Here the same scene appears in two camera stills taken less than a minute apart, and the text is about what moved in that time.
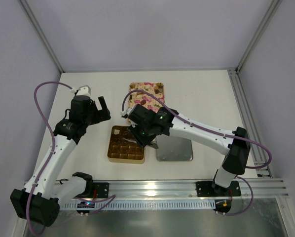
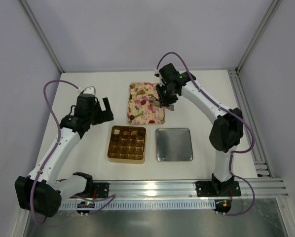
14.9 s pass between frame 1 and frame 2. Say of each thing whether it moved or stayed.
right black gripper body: moved
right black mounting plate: stayed
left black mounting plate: stayed
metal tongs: moved
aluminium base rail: stayed
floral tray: stayed
